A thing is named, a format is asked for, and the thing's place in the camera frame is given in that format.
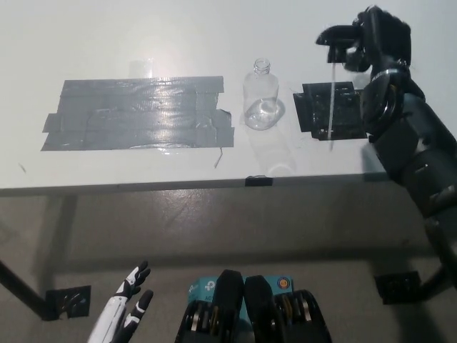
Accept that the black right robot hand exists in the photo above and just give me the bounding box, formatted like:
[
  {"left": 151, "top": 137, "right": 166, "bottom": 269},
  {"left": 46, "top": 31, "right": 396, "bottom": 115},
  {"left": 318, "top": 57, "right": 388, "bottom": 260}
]
[{"left": 342, "top": 5, "right": 413, "bottom": 78}]

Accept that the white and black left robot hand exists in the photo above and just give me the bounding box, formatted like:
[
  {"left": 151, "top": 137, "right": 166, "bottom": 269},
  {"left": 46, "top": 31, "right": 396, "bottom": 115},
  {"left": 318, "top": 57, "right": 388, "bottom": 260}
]
[{"left": 87, "top": 259, "right": 154, "bottom": 343}]

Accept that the black spray trigger lid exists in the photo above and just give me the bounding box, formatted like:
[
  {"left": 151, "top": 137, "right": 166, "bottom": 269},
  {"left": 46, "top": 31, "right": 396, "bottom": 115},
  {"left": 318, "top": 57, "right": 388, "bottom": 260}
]
[{"left": 314, "top": 24, "right": 363, "bottom": 151}]

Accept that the clear plastic bottle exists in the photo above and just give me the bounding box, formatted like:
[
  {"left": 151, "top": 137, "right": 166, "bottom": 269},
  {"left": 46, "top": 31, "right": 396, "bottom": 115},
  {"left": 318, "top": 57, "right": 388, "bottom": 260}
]
[{"left": 243, "top": 58, "right": 286, "bottom": 131}]

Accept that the teal printed box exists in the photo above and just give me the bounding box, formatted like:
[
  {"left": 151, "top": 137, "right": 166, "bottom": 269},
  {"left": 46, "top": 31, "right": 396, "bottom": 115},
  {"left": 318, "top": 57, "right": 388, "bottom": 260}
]
[{"left": 188, "top": 274, "right": 296, "bottom": 319}]

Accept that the grey duct tape patch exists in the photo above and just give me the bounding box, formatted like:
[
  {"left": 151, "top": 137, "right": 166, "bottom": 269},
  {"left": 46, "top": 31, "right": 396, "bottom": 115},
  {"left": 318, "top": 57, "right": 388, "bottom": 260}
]
[{"left": 40, "top": 75, "right": 236, "bottom": 151}]

